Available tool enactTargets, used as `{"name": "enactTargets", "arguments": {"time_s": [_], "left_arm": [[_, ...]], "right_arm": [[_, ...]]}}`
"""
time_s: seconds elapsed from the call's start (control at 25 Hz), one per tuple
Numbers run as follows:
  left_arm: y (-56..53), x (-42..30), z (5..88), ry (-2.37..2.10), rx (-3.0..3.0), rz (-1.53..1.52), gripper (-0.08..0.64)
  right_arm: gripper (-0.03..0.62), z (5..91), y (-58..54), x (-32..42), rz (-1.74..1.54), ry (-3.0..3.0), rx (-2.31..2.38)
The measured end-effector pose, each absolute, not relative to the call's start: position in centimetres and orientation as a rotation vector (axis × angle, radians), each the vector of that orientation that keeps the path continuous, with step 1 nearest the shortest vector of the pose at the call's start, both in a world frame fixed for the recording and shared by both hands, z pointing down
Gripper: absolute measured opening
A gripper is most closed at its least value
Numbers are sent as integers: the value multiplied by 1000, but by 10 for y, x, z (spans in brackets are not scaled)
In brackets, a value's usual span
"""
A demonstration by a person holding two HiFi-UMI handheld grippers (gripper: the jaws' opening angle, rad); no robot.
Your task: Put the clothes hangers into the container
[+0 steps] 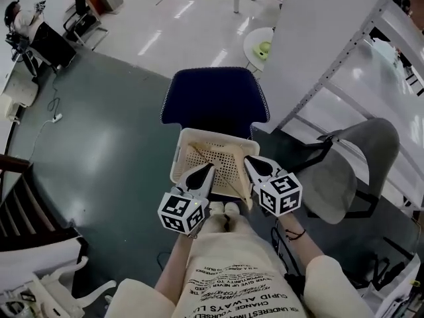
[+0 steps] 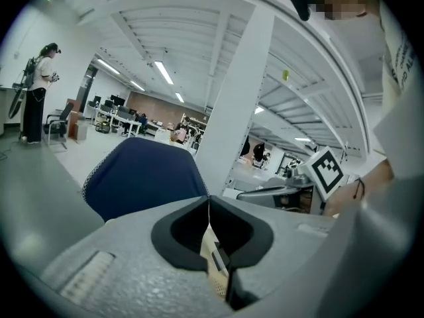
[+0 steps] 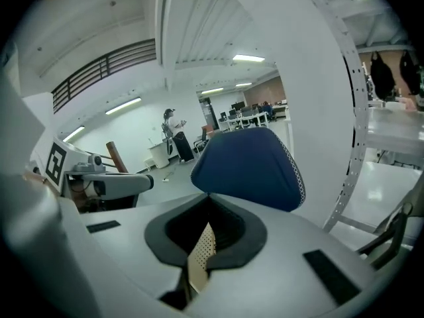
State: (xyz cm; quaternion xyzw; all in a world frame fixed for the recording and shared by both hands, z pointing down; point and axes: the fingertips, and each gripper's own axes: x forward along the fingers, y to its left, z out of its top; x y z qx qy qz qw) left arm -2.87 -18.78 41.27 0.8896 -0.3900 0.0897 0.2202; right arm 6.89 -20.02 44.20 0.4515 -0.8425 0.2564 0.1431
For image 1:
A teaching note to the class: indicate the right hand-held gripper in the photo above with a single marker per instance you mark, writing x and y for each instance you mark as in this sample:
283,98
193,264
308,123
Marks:
280,194

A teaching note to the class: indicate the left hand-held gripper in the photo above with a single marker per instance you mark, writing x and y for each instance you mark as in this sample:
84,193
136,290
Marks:
180,212

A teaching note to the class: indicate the cream perforated plastic basket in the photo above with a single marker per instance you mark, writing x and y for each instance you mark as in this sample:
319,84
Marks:
177,164

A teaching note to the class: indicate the wooden clothes hanger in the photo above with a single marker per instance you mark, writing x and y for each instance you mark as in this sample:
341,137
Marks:
246,192

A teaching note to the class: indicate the person's left forearm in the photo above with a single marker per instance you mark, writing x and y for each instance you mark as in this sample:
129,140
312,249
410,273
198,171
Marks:
174,270

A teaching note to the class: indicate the person's right forearm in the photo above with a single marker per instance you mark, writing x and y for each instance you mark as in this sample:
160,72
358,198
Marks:
304,247

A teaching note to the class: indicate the beige box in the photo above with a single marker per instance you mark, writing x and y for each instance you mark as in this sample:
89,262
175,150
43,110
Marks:
111,0

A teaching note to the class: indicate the person's white left shoe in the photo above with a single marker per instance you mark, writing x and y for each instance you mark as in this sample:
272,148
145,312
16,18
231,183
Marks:
217,207

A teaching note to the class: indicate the person's white shoe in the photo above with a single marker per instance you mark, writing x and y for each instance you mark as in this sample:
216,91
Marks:
232,208
217,207

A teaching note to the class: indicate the person's white right shoe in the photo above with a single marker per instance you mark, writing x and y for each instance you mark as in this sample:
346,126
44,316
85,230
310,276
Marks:
232,208

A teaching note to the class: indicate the person's beige trousers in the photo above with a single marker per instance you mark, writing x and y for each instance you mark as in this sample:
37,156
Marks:
215,222

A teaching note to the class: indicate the grey shell chair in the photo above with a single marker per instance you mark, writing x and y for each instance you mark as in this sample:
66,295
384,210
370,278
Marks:
328,184

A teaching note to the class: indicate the black wrist band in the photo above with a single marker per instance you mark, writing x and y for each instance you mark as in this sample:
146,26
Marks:
298,234

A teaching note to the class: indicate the person's cream printed shirt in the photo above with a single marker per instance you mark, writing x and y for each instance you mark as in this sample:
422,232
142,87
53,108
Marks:
232,260

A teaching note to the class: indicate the navy blue fabric chair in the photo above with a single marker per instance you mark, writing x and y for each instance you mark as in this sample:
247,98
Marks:
215,98

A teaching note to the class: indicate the green desk fan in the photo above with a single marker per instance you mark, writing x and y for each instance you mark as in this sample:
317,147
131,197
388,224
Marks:
261,50

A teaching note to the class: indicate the white metal shelf rack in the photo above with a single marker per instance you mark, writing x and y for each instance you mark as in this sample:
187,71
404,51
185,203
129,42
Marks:
364,88

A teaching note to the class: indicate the white round table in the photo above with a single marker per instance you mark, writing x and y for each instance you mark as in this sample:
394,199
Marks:
251,38

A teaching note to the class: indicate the white power strip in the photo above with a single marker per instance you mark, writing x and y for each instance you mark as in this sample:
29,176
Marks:
57,118

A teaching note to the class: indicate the white ornate carved furniture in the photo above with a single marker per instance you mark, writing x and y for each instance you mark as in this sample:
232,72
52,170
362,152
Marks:
53,287

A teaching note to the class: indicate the dark wooden stair railing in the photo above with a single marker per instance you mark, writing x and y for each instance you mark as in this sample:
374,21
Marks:
13,164

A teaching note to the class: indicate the white side desk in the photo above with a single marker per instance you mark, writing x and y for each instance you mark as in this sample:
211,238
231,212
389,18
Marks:
20,260

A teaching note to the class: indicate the white workstation desk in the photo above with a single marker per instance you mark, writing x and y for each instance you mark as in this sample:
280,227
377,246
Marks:
18,88

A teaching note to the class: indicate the black office chair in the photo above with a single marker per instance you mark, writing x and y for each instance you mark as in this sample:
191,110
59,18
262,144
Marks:
80,2

